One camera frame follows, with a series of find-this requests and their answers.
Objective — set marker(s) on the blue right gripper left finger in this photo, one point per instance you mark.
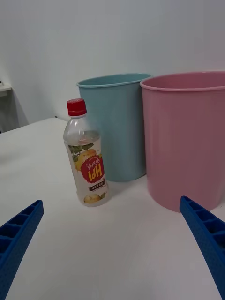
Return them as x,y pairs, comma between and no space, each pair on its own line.
16,239

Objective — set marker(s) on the pink plastic bin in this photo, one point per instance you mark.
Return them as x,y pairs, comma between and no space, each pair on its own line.
185,145

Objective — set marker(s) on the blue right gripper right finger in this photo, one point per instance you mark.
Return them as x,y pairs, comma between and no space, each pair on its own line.
206,236

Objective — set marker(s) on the pale blue plastic bin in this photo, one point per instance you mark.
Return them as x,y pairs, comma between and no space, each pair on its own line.
122,131

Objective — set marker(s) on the clear bottle with red cap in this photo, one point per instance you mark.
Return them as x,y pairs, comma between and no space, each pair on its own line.
90,168

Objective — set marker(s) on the white wall shelf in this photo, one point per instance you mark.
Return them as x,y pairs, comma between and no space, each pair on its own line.
4,89

